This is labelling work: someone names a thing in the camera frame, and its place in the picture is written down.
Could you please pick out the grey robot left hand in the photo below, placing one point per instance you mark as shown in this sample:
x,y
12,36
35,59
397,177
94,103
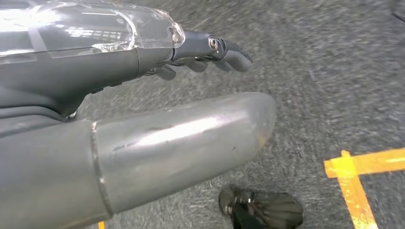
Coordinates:
x,y
79,69

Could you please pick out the grey robot foot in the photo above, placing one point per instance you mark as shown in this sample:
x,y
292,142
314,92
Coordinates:
x,y
272,211

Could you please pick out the yellow floor tape outline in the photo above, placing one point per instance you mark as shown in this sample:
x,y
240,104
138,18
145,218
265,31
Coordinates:
x,y
351,177

